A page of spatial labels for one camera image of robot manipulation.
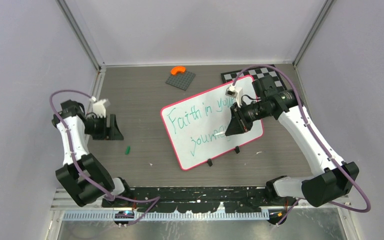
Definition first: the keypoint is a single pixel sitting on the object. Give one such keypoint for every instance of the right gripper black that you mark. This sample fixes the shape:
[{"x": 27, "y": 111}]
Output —
[{"x": 238, "y": 124}]

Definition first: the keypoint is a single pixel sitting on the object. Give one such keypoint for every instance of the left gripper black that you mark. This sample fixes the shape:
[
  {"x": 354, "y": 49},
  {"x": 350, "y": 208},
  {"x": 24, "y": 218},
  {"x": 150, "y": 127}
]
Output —
[{"x": 112, "y": 132}]

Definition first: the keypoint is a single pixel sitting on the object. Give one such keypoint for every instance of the green whiteboard marker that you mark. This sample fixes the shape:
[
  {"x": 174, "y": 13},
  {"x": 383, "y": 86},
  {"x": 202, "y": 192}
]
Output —
[{"x": 219, "y": 133}]

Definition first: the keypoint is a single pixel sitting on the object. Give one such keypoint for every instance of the whiteboard with pink frame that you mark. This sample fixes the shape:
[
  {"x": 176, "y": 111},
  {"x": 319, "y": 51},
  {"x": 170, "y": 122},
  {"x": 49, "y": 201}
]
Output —
[{"x": 192, "y": 122}]

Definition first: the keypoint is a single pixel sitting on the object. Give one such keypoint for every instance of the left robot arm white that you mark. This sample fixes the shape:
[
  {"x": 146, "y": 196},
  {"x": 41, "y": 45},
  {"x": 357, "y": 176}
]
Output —
[{"x": 83, "y": 177}]

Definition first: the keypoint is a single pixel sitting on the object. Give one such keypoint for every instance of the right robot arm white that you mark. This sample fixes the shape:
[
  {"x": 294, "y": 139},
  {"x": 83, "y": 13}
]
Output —
[{"x": 331, "y": 177}]

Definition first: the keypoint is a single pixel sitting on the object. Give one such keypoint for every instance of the black white chessboard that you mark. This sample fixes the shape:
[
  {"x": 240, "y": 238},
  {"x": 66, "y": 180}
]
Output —
[{"x": 256, "y": 73}]

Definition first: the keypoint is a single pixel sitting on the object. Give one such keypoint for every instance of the grey studded baseplate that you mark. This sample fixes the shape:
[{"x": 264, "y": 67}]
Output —
[{"x": 181, "y": 80}]

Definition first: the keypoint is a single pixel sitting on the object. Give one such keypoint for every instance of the orange curved piece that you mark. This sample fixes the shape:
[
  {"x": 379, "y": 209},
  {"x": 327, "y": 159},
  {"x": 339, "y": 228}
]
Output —
[{"x": 177, "y": 70}]

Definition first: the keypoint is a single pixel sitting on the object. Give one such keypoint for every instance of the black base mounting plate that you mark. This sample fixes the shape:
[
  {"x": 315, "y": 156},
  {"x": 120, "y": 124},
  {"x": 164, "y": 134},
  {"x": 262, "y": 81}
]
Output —
[{"x": 234, "y": 199}]

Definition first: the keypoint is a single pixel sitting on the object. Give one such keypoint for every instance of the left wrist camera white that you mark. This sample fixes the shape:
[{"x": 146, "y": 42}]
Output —
[{"x": 99, "y": 106}]

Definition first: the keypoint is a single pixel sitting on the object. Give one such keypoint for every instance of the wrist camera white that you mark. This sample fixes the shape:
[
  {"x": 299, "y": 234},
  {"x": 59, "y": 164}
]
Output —
[
  {"x": 236, "y": 93},
  {"x": 99, "y": 106}
]

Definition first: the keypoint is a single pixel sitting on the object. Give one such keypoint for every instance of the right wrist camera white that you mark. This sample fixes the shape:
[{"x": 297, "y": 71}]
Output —
[{"x": 236, "y": 93}]

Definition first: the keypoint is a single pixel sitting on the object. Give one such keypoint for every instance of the aluminium slotted rail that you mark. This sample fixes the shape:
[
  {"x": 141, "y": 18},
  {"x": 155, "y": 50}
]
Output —
[{"x": 129, "y": 216}]

